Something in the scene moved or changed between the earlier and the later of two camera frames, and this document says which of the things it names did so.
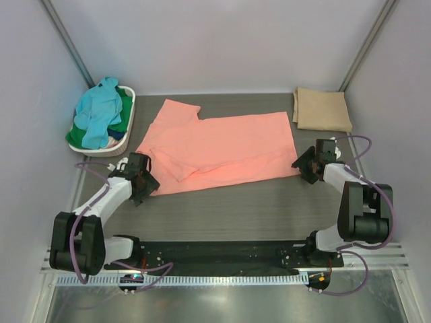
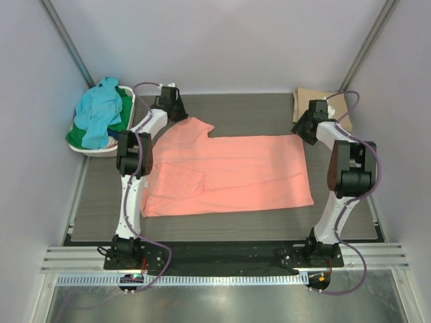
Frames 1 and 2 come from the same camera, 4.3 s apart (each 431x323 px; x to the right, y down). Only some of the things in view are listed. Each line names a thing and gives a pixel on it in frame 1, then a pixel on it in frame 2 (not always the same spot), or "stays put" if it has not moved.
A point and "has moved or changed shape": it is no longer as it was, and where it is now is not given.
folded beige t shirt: [319, 110] stays put
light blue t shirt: [98, 108] stays put
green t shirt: [75, 135] stays put
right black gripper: [302, 161] to [298, 128]
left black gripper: [151, 185] to [184, 114]
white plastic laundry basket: [119, 149] stays put
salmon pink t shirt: [189, 153] has moved or changed shape
